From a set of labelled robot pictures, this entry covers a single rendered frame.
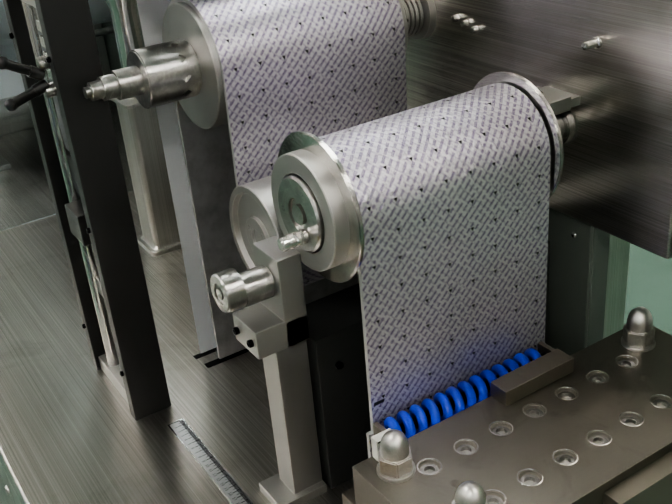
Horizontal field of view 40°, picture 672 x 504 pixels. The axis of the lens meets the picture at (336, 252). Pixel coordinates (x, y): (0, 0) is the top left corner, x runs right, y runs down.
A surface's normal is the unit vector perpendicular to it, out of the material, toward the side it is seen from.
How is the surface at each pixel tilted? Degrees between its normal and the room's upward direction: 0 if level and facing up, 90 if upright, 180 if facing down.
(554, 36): 90
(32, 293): 0
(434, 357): 90
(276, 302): 90
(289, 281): 90
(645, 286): 0
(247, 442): 0
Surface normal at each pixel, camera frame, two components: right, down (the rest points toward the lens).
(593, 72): -0.83, 0.32
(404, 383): 0.54, 0.36
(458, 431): -0.08, -0.88
